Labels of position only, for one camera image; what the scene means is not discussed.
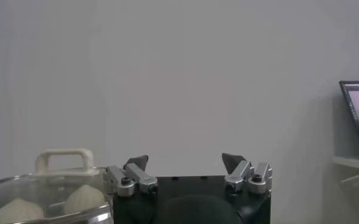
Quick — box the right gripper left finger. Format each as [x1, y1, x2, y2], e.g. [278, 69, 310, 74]
[103, 154, 159, 198]

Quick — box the round glass pot lid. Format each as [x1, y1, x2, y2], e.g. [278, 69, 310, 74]
[0, 148, 115, 224]

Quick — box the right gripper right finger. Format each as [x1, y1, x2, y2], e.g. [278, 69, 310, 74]
[221, 152, 273, 195]

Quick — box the stainless steel steamer basket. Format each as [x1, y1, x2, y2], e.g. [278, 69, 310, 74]
[0, 202, 115, 224]

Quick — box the white steamed baozi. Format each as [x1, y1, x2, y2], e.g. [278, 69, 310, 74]
[62, 184, 107, 215]
[0, 197, 45, 224]

